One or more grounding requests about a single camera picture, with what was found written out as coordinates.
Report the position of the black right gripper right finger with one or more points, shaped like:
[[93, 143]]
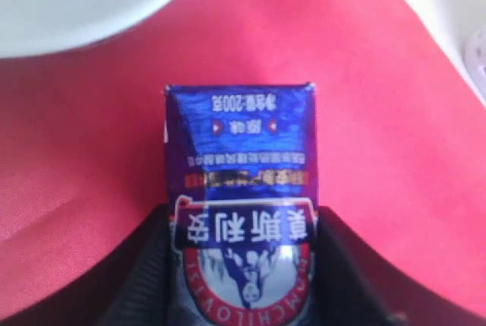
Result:
[[356, 286]]

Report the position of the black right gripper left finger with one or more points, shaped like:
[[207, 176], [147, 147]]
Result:
[[128, 287]]

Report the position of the blue white milk carton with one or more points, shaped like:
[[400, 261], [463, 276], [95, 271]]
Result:
[[241, 180]]

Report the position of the red tablecloth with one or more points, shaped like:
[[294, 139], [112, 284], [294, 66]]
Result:
[[401, 138]]

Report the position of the white perforated plastic basket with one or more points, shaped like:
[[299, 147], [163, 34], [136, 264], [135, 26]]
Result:
[[475, 60]]

